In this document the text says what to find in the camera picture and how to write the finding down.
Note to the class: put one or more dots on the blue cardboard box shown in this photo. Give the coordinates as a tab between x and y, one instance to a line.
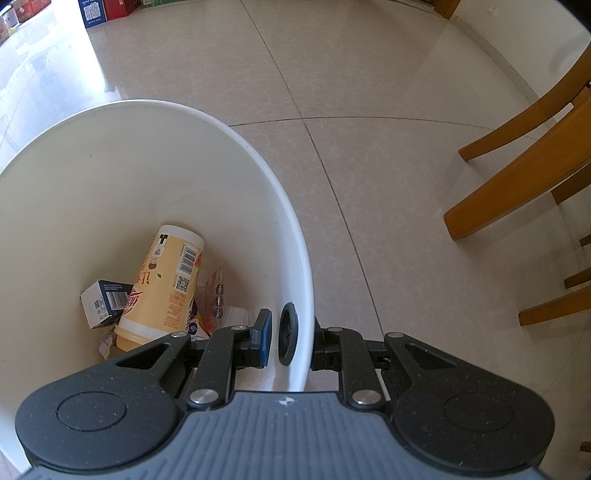
94	13

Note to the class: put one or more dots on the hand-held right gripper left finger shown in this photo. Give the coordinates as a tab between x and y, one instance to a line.
264	339

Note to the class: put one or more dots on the dark red cardboard case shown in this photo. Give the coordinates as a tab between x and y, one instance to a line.
32	8

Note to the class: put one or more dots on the white plastic trash bin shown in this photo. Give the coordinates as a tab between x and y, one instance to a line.
115	175

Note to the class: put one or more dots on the red snack packet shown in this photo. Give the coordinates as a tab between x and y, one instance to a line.
216	290

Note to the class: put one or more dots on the yellow lidded drink cup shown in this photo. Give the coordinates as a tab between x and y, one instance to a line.
161	286

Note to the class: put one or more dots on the red cardboard box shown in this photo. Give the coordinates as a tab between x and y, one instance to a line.
120	8

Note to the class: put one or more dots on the brown wooden door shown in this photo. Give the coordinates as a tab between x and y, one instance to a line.
448	8

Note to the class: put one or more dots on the wooden chair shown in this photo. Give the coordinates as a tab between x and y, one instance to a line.
517	180

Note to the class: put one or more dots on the printed paper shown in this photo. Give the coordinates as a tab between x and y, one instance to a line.
108	346

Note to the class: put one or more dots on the white printed box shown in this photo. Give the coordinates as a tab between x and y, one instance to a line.
7	25

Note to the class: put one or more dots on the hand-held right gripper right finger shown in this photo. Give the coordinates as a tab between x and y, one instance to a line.
323	351

